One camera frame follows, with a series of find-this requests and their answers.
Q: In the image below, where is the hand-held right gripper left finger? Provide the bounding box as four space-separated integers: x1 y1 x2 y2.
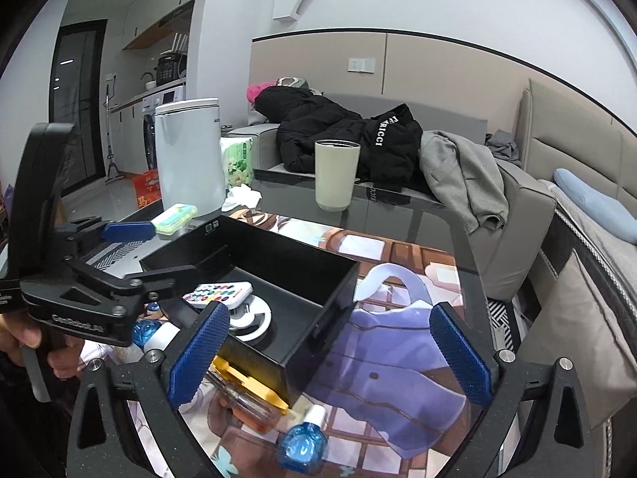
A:
67 303 231 478

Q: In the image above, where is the mop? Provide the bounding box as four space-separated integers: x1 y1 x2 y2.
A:
102 84 127 182

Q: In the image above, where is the black microwave oven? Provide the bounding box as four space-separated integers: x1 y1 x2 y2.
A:
156 55 182 85

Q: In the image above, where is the blue correction tape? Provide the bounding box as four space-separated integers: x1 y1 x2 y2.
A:
130 319 181 354
273 405 329 471

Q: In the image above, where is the black puffer jacket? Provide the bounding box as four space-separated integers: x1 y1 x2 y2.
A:
254 86 369 172

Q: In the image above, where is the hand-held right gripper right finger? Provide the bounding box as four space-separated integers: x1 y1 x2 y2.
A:
429 303 593 478

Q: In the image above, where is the bed with grey bedding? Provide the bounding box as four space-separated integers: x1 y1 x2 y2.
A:
540 179 637 310

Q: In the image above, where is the grey sofa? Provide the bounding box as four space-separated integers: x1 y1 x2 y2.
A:
226 92 558 300

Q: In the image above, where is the person's left hand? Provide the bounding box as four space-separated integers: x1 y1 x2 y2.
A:
0 311 84 382

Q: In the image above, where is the crumpled white tissue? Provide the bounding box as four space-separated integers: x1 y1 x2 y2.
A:
221 184 262 212

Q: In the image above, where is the dark glass door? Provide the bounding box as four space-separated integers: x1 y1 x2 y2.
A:
50 19 107 195

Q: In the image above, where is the black hoodie with white print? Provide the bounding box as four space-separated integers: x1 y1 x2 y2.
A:
356 104 424 192

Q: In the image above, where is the white cylindrical appliance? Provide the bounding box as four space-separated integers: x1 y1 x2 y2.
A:
153 98 227 217

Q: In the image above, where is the dark grey garment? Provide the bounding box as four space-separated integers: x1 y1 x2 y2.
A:
485 129 523 163

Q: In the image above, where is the pink hat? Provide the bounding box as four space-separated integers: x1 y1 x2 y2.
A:
246 80 277 106

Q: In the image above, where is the light blue pillow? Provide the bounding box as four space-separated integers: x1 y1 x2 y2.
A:
553 168 637 245

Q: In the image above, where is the white remote with coloured buttons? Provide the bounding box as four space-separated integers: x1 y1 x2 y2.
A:
182 282 254 307

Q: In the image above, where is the white wall cabinet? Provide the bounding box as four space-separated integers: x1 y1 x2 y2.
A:
122 0 196 51

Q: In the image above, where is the black white patterned rug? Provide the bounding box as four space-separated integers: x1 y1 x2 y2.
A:
485 299 523 349

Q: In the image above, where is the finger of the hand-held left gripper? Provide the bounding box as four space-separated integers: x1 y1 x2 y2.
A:
64 257 230 310
52 215 156 256

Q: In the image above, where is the green floral tissue pack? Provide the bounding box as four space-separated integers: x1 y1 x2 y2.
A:
219 137 256 191

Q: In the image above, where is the black storage box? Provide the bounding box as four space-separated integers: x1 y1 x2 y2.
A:
139 215 360 406

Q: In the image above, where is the clear plastic container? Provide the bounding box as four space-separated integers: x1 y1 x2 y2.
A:
204 371 295 434

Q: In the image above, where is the white router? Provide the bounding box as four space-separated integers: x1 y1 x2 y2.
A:
162 32 190 55

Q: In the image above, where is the grey hoodie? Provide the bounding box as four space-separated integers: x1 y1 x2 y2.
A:
419 130 511 232

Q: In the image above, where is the yellow plastic tool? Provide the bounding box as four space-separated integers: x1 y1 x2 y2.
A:
211 356 292 414

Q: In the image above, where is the red cardboard box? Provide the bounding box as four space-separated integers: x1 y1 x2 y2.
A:
132 168 162 207

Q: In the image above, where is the beige cushion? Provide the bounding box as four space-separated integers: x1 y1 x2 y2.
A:
518 249 637 426

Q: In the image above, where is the white washing machine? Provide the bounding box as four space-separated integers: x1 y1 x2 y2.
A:
142 84 187 172

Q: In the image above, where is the green plastic case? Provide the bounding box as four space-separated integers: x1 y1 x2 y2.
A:
152 203 198 236

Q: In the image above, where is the beige padded headboard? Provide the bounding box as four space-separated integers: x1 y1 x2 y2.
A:
518 77 637 195

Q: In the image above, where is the beige cup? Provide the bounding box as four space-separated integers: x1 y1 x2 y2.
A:
314 139 361 211

